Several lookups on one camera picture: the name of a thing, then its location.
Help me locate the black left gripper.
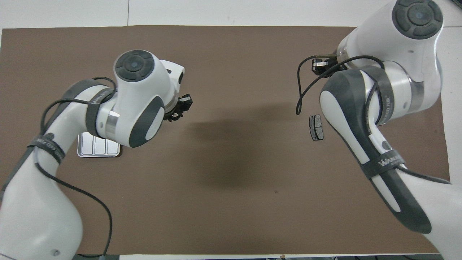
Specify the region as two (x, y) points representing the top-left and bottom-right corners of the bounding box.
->
(164, 93), (193, 122)

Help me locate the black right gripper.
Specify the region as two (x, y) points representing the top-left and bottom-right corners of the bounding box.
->
(312, 53), (342, 77)

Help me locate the grey metal tray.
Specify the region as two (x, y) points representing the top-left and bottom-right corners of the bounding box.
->
(77, 132), (121, 158)

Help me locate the short rectangular grey brake pad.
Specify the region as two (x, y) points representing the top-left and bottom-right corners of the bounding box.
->
(309, 114), (324, 141)

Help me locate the brown table mat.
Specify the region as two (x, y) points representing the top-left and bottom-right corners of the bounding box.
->
(0, 25), (452, 255)

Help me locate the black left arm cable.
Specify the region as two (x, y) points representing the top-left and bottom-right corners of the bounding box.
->
(32, 77), (118, 257)

